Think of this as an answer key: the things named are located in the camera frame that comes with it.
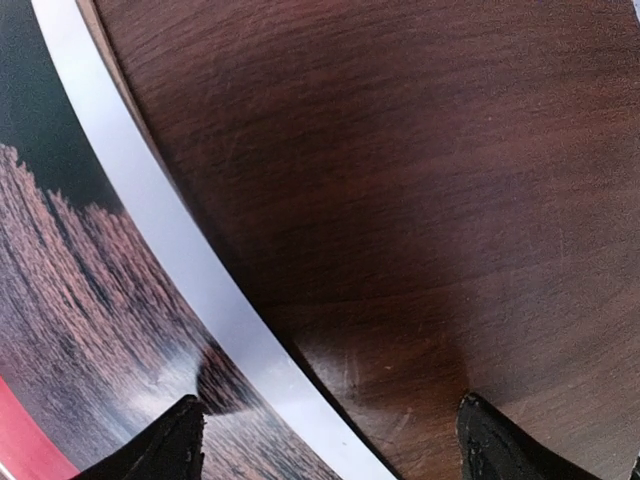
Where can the red and dark photo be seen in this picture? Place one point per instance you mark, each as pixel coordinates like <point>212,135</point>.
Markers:
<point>96,340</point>

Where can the brown backing board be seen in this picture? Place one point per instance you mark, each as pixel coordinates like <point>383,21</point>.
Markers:
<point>146,190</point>

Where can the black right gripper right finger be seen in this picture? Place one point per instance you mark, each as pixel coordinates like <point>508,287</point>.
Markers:
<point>494,447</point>

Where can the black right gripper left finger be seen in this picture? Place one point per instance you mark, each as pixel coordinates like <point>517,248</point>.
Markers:
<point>169,448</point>

